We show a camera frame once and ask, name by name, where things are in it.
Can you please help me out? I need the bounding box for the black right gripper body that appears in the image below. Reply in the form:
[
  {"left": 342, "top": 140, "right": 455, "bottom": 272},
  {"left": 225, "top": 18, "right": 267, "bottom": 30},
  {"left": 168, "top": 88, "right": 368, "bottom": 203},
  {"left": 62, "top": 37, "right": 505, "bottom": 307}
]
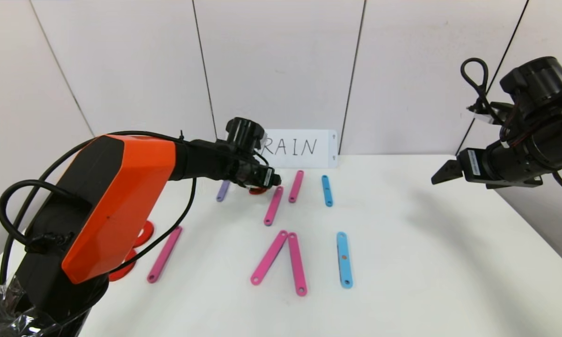
[{"left": 456, "top": 139, "right": 534, "bottom": 188}]

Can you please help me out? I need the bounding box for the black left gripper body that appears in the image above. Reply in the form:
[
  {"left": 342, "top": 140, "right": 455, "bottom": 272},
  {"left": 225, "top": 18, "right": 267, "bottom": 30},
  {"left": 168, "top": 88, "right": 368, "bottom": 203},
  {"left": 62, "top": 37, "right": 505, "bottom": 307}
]
[{"left": 241, "top": 160, "right": 275, "bottom": 190}]

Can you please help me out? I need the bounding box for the long pink bar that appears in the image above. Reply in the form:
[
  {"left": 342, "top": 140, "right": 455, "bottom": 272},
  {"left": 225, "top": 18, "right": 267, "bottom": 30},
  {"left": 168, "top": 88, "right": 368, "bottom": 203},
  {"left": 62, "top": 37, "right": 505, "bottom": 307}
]
[
  {"left": 263, "top": 186, "right": 284, "bottom": 227},
  {"left": 288, "top": 232, "right": 308, "bottom": 297},
  {"left": 250, "top": 230, "right": 289, "bottom": 286},
  {"left": 147, "top": 226, "right": 183, "bottom": 284}
]

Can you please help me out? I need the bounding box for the white BRAIN sign card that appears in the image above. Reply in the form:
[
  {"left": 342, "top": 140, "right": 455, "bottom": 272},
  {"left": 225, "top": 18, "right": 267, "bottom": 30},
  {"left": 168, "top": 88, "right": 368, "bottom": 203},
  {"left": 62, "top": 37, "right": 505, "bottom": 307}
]
[{"left": 262, "top": 130, "right": 338, "bottom": 169}]

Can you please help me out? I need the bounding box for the medium pink bar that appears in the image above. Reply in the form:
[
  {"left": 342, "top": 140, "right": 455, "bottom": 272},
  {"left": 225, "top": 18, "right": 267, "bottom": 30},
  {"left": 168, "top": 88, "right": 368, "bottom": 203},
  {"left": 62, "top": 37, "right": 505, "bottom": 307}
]
[{"left": 288, "top": 170, "right": 305, "bottom": 204}]

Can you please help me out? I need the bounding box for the short blue bar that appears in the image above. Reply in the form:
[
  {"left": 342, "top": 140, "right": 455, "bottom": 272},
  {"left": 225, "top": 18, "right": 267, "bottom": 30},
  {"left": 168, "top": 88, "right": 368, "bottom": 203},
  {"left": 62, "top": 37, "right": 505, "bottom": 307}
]
[{"left": 321, "top": 175, "right": 334, "bottom": 207}]

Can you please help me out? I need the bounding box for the blue bar with orange dot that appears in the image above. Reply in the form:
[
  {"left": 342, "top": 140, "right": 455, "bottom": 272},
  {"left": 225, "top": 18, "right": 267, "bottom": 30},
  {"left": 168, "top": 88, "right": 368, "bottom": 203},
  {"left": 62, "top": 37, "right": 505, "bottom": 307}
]
[{"left": 336, "top": 232, "right": 354, "bottom": 289}]

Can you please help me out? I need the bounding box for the large red curved piece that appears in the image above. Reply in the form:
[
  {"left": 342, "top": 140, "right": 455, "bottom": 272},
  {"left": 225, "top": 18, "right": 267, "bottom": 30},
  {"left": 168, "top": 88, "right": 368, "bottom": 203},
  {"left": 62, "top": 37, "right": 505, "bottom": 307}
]
[
  {"left": 133, "top": 221, "right": 154, "bottom": 249},
  {"left": 109, "top": 249, "right": 137, "bottom": 282}
]

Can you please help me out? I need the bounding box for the crinkled black plastic wrap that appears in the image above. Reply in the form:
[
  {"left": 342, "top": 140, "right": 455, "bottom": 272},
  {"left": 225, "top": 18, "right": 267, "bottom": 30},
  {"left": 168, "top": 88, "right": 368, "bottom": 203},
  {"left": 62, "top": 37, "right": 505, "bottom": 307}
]
[{"left": 0, "top": 276, "right": 99, "bottom": 337}]

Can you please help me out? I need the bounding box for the black looped right arm cable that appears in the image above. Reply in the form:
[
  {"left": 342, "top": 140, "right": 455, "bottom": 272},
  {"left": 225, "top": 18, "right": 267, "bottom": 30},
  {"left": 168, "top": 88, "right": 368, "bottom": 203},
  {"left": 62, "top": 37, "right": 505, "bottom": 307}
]
[{"left": 460, "top": 58, "right": 494, "bottom": 113}]

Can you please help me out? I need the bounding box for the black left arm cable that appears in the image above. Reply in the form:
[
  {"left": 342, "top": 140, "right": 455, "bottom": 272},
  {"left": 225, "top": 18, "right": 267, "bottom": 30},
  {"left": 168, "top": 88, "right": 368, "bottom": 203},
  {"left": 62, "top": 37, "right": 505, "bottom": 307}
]
[{"left": 110, "top": 176, "right": 197, "bottom": 277}]

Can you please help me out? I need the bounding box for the thick black cable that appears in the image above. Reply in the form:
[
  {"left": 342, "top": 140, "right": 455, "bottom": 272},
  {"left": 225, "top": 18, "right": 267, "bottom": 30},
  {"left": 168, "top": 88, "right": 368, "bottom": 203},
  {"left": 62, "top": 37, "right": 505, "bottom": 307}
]
[{"left": 0, "top": 179, "right": 90, "bottom": 287}]

